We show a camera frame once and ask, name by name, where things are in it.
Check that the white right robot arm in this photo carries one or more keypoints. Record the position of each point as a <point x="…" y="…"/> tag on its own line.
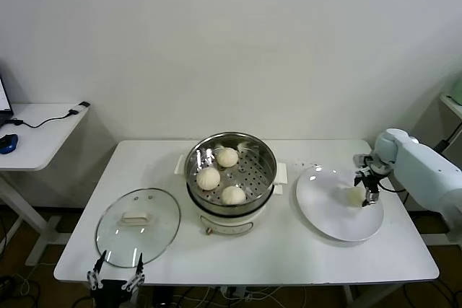
<point x="426" y="167"/>

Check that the blue computer mouse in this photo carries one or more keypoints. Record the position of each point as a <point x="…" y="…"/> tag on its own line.
<point x="8" y="143"/>

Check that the steel perforated steamer basket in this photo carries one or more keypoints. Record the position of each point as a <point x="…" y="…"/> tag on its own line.
<point x="256" y="178"/>

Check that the white power strip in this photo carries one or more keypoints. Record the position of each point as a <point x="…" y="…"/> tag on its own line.
<point x="236" y="293"/>

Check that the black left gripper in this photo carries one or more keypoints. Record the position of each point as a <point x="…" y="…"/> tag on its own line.
<point x="110" y="293"/>

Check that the white steamed baozi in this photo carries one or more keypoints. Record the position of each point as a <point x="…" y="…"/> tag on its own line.
<point x="227" y="157"/>
<point x="353" y="196"/>
<point x="233" y="195"/>
<point x="208" y="178"/>

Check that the white side desk with laptop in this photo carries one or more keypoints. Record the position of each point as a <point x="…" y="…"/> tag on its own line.
<point x="43" y="142"/>

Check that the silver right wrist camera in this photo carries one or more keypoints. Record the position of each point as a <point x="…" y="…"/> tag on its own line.
<point x="361" y="160"/>

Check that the pale green object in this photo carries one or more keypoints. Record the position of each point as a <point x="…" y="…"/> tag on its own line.
<point x="458" y="91"/>

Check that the white round plate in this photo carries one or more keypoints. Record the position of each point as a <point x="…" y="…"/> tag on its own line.
<point x="317" y="210"/>

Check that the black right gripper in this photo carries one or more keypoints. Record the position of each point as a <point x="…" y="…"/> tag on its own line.
<point x="371" y="181"/>

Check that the stainless steel steamer pot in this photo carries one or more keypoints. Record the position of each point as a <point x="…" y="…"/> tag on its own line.
<point x="231" y="223"/>

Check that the black laptop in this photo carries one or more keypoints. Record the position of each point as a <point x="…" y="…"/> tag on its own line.
<point x="3" y="99"/>

